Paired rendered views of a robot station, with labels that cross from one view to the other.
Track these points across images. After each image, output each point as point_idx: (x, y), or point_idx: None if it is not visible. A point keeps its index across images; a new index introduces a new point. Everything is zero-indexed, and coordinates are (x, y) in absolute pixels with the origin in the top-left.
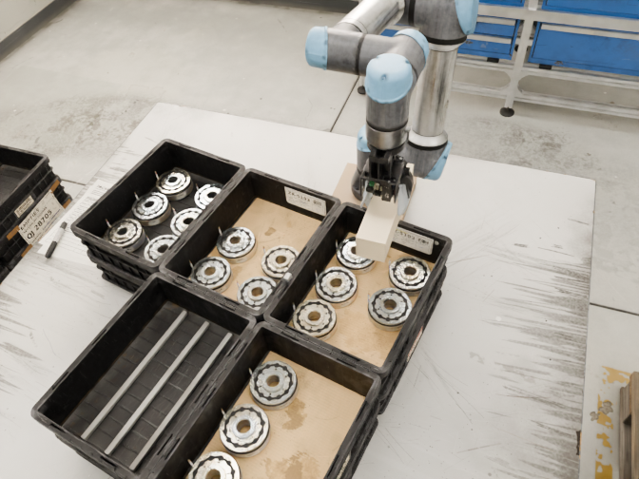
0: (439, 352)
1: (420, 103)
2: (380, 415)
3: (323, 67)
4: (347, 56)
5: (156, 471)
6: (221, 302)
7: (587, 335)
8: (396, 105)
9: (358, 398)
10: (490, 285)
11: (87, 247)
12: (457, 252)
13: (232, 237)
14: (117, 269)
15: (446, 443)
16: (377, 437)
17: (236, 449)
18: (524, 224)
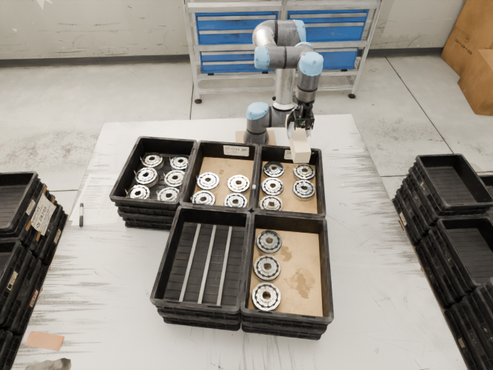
0: (326, 207)
1: (282, 87)
2: None
3: (266, 67)
4: (280, 59)
5: (243, 300)
6: (226, 209)
7: (381, 180)
8: (318, 76)
9: (311, 235)
10: (331, 171)
11: (104, 213)
12: None
13: (205, 178)
14: (143, 215)
15: (350, 245)
16: None
17: (269, 278)
18: (331, 140)
